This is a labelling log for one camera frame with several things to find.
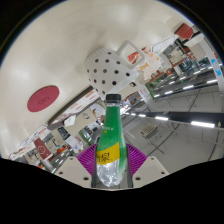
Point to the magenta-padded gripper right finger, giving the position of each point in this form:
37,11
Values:
150,171

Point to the green-labelled clear drink bottle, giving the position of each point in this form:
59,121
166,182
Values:
111,133

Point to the dark food tray with placemat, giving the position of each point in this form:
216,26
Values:
78,106

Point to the white black-dotted mug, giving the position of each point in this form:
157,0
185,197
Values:
110,71

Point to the ceiling air conditioner unit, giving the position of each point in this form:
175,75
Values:
148,130

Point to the white paper napkin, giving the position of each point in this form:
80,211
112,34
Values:
70,120

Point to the crumpled food wrapper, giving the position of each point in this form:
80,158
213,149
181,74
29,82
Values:
150,66

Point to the printed paper flyer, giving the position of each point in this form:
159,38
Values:
33,136

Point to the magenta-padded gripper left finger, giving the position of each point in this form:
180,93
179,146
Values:
71,171

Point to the ceiling strip lights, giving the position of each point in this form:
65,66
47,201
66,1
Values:
201,124

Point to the flat round red coaster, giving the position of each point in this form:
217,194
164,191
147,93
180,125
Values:
43,98

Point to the blue pillar sign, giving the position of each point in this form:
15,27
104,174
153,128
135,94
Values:
215,66

